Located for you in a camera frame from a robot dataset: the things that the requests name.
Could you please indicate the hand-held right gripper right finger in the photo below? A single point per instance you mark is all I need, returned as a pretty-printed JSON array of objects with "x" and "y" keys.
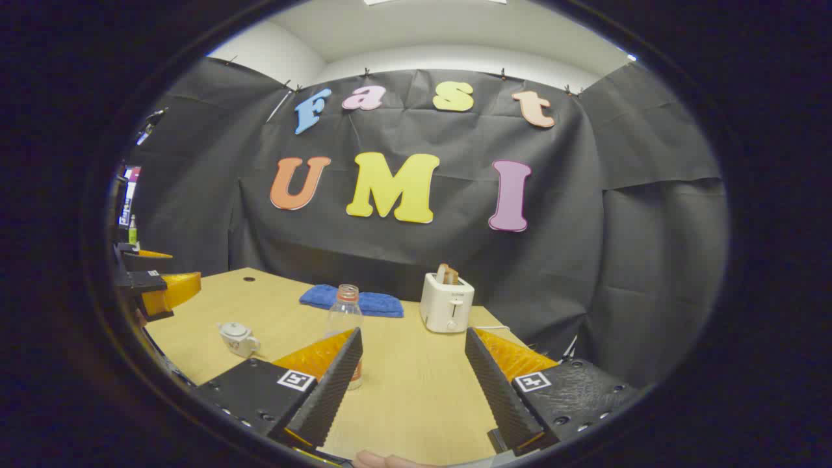
[{"x": 497, "y": 396}]

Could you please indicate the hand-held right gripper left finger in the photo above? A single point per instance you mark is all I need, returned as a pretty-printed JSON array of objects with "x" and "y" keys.
[{"x": 331, "y": 396}]

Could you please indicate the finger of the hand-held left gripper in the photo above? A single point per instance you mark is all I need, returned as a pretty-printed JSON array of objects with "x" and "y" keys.
[
  {"x": 175, "y": 289},
  {"x": 146, "y": 262}
]

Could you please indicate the white teacup lid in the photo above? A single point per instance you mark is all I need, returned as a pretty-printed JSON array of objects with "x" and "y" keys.
[{"x": 235, "y": 329}]

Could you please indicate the clear plastic water bottle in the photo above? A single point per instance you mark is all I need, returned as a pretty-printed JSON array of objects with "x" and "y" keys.
[{"x": 344, "y": 315}]

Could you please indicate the white ceramic teacup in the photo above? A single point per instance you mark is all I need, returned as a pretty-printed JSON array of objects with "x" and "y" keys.
[{"x": 239, "y": 346}]

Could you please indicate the green drink bottle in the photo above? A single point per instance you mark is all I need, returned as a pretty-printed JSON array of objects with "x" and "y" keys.
[{"x": 132, "y": 231}]

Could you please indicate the computer monitor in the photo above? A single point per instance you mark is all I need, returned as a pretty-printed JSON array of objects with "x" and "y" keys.
[{"x": 129, "y": 195}]

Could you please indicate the white toaster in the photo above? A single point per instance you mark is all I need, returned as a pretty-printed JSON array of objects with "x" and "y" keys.
[{"x": 445, "y": 309}]

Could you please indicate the blue folded towel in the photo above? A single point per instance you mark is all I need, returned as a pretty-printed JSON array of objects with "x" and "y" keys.
[{"x": 380, "y": 304}]

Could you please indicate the toasted bread slice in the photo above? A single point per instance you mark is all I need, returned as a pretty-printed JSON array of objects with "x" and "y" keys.
[{"x": 447, "y": 274}]

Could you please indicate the black backdrop cloth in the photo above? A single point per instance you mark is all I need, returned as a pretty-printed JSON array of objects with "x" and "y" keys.
[{"x": 585, "y": 260}]

